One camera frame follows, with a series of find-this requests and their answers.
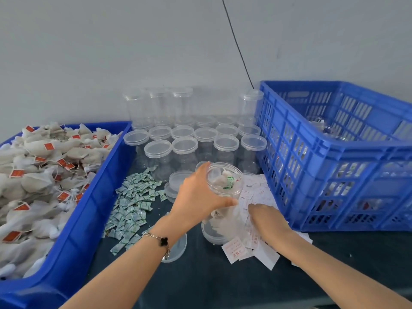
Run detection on pile of white label papers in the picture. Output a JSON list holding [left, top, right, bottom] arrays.
[[222, 173, 314, 271]]

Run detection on pile of tea bags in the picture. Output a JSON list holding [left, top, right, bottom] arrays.
[[0, 122, 123, 281]]

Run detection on group of lidded jars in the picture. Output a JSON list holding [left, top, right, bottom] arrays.
[[122, 87, 268, 176]]

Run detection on blue plastic tray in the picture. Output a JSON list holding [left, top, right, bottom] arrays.
[[0, 121, 135, 309]]

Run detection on blue slatted crate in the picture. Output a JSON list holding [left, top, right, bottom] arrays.
[[256, 80, 412, 232]]

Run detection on person's right hand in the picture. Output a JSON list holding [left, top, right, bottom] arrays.
[[248, 203, 294, 253]]

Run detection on person's left hand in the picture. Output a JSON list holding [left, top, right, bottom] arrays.
[[169, 162, 239, 234]]

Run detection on black cable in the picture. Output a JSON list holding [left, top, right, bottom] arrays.
[[221, 0, 256, 91]]

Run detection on thin beaded bracelet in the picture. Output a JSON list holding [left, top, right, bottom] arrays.
[[142, 230, 172, 259]]

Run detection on person's left forearm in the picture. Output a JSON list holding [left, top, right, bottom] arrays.
[[61, 214, 189, 309]]

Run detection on clear jar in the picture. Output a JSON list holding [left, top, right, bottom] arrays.
[[204, 162, 246, 218]]

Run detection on pile of green desiccant packets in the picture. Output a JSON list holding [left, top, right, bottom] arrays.
[[103, 166, 170, 256]]

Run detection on person's right forearm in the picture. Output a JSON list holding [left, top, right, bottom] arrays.
[[273, 231, 412, 309]]

